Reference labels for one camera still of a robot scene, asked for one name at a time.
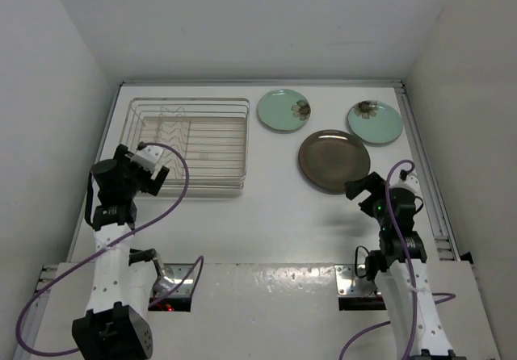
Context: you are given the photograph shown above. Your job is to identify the brown plate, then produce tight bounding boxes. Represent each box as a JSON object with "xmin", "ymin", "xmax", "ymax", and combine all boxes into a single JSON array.
[{"xmin": 297, "ymin": 130, "xmax": 371, "ymax": 195}]

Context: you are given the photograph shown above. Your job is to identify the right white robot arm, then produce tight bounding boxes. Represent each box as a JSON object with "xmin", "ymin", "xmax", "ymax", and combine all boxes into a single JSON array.
[{"xmin": 344, "ymin": 171, "xmax": 461, "ymax": 359}]

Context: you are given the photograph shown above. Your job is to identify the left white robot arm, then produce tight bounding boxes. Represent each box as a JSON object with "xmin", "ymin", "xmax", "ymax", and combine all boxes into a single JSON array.
[{"xmin": 72, "ymin": 144, "xmax": 169, "ymax": 359}]

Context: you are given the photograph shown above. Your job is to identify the green floral plate right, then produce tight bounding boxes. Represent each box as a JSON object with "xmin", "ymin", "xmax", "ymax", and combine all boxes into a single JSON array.
[{"xmin": 347, "ymin": 100, "xmax": 404, "ymax": 144}]

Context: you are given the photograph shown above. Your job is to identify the green floral plate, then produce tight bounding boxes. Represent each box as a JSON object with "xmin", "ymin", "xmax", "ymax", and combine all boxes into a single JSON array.
[
  {"xmin": 347, "ymin": 100, "xmax": 404, "ymax": 144},
  {"xmin": 257, "ymin": 89, "xmax": 312, "ymax": 132}
]

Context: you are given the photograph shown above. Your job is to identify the green floral plate left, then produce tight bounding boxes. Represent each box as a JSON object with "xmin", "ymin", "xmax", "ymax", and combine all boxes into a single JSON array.
[{"xmin": 257, "ymin": 89, "xmax": 312, "ymax": 132}]

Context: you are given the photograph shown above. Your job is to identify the white front cover board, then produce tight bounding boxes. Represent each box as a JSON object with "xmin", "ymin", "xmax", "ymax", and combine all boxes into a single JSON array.
[{"xmin": 33, "ymin": 262, "xmax": 500, "ymax": 359}]

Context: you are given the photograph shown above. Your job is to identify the right black thin cable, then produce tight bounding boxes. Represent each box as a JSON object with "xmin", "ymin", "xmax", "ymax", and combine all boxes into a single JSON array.
[{"xmin": 353, "ymin": 245, "xmax": 375, "ymax": 281}]

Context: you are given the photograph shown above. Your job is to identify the wire dish rack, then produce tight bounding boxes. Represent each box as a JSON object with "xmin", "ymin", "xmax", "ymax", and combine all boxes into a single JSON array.
[{"xmin": 120, "ymin": 98, "xmax": 250, "ymax": 190}]

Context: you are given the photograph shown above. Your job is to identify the aluminium frame rail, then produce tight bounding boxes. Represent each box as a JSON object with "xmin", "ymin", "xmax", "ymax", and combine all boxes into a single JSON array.
[{"xmin": 395, "ymin": 82, "xmax": 460, "ymax": 261}]

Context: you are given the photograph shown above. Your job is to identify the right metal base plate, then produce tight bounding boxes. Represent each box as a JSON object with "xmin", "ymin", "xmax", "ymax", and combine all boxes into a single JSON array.
[{"xmin": 334, "ymin": 264, "xmax": 381, "ymax": 298}]

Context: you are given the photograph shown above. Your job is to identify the metal base plate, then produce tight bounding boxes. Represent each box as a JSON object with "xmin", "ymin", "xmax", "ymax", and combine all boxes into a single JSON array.
[
  {"xmin": 152, "ymin": 263, "xmax": 199, "ymax": 299},
  {"xmin": 334, "ymin": 264, "xmax": 381, "ymax": 298}
]

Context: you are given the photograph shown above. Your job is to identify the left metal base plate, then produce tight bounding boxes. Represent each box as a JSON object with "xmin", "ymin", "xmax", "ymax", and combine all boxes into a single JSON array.
[{"xmin": 152, "ymin": 263, "xmax": 199, "ymax": 299}]

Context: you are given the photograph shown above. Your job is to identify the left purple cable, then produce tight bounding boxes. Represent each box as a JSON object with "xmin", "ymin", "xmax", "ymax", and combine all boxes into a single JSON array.
[{"xmin": 15, "ymin": 142, "xmax": 204, "ymax": 356}]

